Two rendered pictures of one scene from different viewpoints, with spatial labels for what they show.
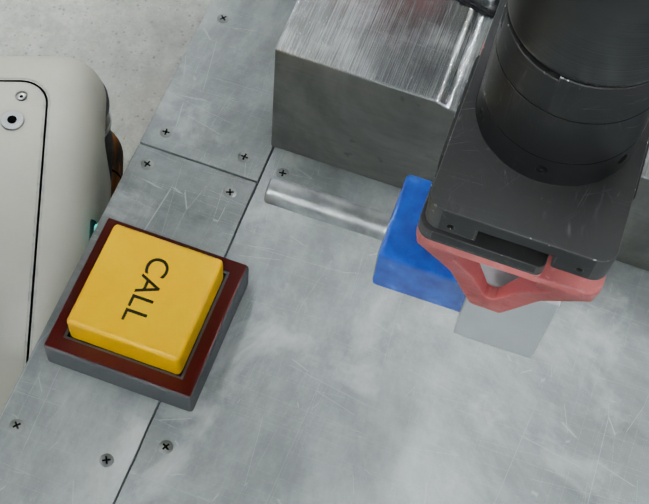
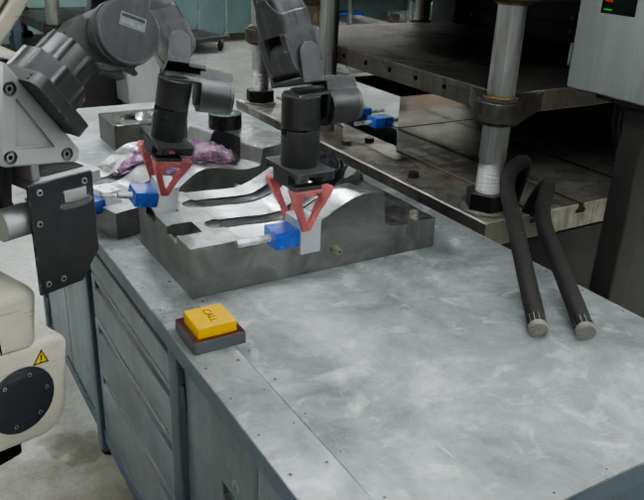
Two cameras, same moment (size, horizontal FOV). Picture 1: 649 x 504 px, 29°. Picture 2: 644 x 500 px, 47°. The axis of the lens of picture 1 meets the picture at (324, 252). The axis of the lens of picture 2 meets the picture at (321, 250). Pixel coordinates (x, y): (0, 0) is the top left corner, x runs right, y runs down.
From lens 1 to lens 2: 84 cm
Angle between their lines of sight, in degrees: 48
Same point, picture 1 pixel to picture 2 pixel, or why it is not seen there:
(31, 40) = not seen: outside the picture
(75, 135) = not seen: outside the picture
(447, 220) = (302, 179)
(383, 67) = (219, 240)
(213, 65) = (153, 295)
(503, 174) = (303, 170)
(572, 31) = (306, 117)
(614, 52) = (314, 118)
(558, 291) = (326, 192)
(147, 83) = not seen: outside the picture
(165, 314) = (220, 315)
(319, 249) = (231, 307)
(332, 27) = (197, 241)
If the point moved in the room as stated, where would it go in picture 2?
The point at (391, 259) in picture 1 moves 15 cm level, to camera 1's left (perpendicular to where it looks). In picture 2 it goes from (280, 233) to (195, 260)
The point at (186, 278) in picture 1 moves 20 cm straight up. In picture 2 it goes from (216, 309) to (213, 182)
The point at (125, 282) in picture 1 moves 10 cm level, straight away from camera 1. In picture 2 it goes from (202, 316) to (148, 300)
